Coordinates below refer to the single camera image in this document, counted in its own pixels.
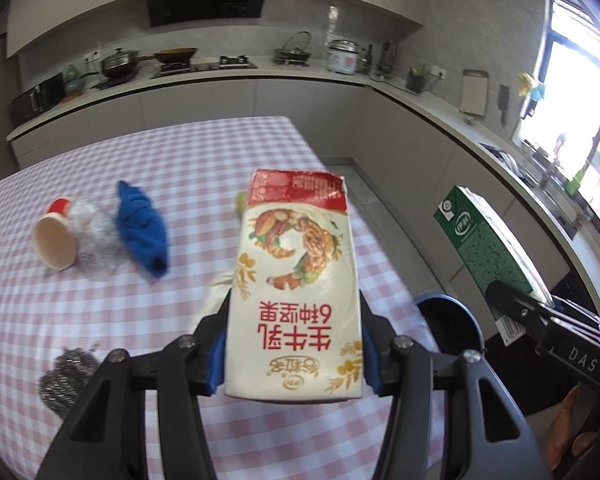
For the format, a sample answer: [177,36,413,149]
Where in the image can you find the steel wool scourer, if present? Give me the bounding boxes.
[36,344,102,417]

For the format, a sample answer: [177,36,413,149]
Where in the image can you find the person's right hand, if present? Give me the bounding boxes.
[550,385,598,466]

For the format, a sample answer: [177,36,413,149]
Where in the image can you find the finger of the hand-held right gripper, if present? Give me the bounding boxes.
[550,296,600,342]
[485,280,561,343]

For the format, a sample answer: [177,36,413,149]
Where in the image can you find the clear plastic bag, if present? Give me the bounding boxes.
[69,197,128,281]

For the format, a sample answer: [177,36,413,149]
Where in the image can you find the black trash bin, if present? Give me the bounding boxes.
[412,294,485,356]

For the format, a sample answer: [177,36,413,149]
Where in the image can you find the red paper cup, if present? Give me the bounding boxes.
[32,197,77,271]

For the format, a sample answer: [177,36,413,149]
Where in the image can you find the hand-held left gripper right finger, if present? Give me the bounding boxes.
[357,290,553,480]

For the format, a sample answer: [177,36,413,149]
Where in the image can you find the kitchen counter with cabinets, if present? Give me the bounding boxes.
[5,57,600,311]

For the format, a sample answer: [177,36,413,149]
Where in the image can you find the lidded steel pan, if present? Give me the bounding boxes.
[100,47,141,80]

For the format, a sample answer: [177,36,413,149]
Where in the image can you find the black microwave oven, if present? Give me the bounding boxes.
[11,72,66,126]

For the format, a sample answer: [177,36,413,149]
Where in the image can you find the white cutting board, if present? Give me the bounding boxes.
[460,70,490,115]

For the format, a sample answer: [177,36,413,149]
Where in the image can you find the blue cloth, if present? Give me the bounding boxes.
[116,180,170,279]

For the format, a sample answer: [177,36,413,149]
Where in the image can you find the white rice cooker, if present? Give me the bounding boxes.
[326,38,358,75]

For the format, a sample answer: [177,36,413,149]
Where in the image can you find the black gas stove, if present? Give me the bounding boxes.
[152,56,258,78]

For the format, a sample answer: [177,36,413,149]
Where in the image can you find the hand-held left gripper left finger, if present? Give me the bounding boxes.
[42,287,231,480]

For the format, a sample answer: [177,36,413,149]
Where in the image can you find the yellow rubber gloves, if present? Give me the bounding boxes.
[517,72,548,111]

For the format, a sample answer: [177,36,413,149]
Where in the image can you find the pink checked tablecloth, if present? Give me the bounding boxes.
[0,116,441,466]

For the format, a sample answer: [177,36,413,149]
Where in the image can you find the black wok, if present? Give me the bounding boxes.
[155,47,199,65]

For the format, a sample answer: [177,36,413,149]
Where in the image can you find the black utensil holder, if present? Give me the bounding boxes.
[406,66,426,95]

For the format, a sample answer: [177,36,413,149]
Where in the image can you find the dark kettle with handle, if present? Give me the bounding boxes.
[274,31,313,65]

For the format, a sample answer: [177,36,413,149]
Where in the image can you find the black induction cooker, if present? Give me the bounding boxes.
[92,72,141,90]

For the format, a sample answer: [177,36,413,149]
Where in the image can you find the kitchen window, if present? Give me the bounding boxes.
[512,0,600,251]

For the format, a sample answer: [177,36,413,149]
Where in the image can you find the white red milk carton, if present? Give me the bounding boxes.
[223,168,366,403]

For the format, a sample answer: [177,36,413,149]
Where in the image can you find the green milk carton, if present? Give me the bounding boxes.
[433,185,548,346]

